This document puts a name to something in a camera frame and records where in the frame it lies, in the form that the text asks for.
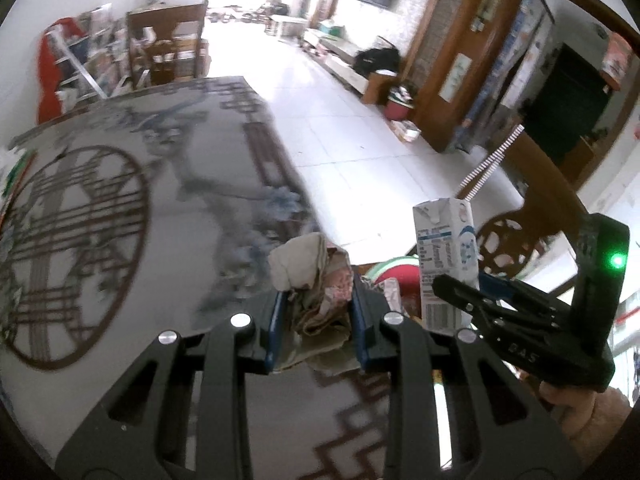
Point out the small red bin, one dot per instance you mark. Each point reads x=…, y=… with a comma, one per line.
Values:
x=399, y=105

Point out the person's right hand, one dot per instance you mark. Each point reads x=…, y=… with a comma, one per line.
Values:
x=557, y=395

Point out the paper bag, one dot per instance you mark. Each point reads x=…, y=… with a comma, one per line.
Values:
x=310, y=280

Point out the red cloth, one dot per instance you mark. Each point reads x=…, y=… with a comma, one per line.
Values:
x=47, y=85

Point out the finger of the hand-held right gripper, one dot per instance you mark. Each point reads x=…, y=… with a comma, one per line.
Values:
x=505, y=285
x=490, y=312

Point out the red bin with green rim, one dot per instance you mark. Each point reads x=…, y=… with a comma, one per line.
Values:
x=405, y=285

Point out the black bag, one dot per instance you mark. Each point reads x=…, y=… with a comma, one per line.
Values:
x=377, y=60

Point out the dark door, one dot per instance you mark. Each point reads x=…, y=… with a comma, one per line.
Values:
x=565, y=110

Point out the white blue milk carton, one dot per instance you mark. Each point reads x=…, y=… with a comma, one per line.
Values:
x=442, y=260

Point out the small wooden box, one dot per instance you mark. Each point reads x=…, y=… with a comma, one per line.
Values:
x=377, y=87

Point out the metal storage rack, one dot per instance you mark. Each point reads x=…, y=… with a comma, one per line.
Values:
x=95, y=60

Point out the white low cabinet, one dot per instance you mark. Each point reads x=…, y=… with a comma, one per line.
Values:
x=290, y=27

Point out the wooden lattice partition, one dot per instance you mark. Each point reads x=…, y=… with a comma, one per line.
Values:
x=440, y=20

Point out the low television cabinet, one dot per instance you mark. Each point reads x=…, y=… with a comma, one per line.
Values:
x=340, y=55

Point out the person's right forearm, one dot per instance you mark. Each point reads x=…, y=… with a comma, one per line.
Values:
x=595, y=425

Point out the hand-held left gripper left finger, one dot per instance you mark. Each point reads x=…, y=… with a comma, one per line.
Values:
x=272, y=330

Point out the white paper wall sheet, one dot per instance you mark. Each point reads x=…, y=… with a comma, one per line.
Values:
x=456, y=77

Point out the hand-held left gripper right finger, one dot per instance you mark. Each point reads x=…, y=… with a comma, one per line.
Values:
x=361, y=330

